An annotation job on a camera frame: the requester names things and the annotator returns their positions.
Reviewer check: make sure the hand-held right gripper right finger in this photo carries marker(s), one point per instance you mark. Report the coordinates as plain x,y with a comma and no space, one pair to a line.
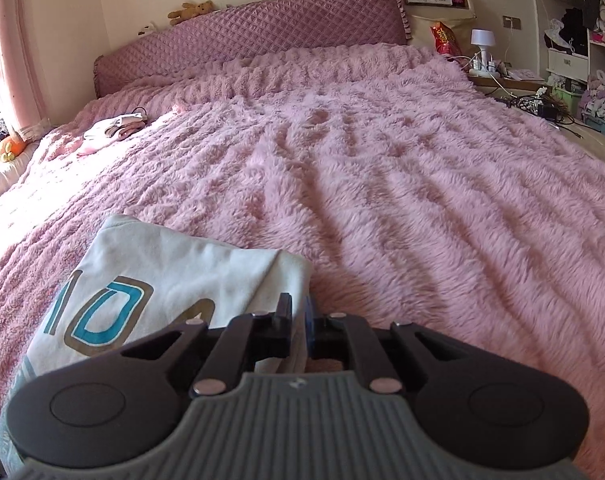
311,327

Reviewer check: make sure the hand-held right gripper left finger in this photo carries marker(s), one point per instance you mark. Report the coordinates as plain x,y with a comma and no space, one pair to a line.
284,312

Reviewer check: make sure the white sweatshirt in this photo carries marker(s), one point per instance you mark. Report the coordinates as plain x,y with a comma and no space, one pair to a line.
182,280

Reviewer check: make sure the small folded white pink clothes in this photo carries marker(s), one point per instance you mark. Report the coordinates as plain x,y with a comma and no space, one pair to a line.
112,127

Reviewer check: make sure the pink fluffy blanket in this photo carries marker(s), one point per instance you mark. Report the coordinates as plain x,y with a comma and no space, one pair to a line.
382,200

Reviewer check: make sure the purple quilted headboard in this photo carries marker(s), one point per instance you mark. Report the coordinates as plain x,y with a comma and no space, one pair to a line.
262,25

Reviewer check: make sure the white bed sheet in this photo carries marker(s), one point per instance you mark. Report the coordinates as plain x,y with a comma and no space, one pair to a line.
5,175

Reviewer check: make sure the cream cushion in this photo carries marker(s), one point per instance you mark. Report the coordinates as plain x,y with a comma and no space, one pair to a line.
422,32

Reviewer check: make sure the brown teddy bear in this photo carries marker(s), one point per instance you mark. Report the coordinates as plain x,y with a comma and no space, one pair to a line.
190,11

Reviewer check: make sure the red snack bag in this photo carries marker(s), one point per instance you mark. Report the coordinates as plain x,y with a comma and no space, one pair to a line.
443,37

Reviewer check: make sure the orange plush toy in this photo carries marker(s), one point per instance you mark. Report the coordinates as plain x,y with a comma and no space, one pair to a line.
10,149

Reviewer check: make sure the bedside table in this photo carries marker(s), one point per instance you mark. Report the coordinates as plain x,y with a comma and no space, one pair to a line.
512,77

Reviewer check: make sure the white table lamp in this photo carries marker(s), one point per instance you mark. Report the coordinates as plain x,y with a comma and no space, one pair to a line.
481,40

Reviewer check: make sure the green storage box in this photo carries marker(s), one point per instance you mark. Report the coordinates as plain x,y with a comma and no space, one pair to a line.
570,96

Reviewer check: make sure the white storage drawer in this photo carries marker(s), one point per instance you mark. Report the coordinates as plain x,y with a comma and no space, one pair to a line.
567,65

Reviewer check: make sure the pink curtain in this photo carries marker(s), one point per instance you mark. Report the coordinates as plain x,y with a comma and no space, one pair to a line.
12,45

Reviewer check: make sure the white shelf unit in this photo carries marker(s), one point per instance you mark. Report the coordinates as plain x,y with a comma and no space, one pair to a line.
572,20

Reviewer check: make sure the wall socket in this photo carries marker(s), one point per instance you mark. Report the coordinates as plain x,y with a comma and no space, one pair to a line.
512,22

